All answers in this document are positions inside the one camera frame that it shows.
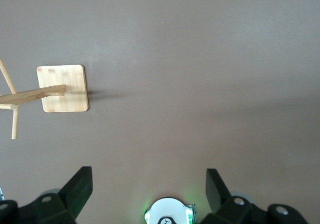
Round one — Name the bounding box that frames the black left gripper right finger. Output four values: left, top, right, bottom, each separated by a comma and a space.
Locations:
202, 168, 266, 224

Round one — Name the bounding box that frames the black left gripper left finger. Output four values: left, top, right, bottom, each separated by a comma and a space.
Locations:
34, 166, 94, 224

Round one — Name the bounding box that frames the wooden cup rack stand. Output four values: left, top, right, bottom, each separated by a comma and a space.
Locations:
0, 58, 90, 140

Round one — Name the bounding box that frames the green lit left base connector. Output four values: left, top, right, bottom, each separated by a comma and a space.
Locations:
186, 203, 200, 223

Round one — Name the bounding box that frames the brown table cloth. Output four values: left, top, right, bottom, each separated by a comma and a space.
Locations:
0, 0, 320, 224

